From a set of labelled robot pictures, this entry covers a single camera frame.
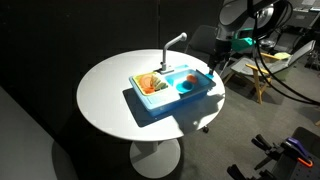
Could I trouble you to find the grey office chair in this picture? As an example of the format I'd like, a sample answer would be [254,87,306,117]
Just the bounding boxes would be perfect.
[184,25,217,63]

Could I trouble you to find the small item in sink basin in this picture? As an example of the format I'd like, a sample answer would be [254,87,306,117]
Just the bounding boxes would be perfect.
[186,74,197,84]

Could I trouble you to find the round white table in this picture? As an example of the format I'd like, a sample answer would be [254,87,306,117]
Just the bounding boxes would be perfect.
[76,49,225,179]

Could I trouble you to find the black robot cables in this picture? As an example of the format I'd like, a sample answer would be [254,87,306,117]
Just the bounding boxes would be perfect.
[246,0,320,107]

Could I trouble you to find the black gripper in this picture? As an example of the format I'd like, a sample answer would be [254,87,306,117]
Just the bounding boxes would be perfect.
[208,39,232,76]

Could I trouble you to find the grey toy faucet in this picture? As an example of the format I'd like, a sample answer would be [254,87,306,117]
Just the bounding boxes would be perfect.
[158,32,188,75]

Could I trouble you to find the black clamp handles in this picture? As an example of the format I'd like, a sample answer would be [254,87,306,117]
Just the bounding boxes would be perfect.
[227,134,283,180]

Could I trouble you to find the clamp with orange tip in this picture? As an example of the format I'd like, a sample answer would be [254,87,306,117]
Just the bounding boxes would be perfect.
[281,137,313,168]

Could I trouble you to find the blue bowl in sink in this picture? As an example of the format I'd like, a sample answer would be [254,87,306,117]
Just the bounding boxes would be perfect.
[176,81,193,93]

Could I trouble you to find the blue toy sink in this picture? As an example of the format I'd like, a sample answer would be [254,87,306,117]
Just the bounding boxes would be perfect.
[129,65,215,116]

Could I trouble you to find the small blue cup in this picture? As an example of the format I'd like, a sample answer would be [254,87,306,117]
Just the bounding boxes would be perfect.
[205,74,214,80]

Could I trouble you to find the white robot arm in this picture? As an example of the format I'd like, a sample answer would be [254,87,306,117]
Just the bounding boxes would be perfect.
[208,0,286,74]

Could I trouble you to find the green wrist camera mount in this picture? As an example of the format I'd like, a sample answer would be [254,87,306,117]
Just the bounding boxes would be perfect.
[231,28,256,52]

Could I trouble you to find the wooden folding chair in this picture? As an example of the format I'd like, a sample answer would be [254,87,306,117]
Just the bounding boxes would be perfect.
[224,40,318,105]

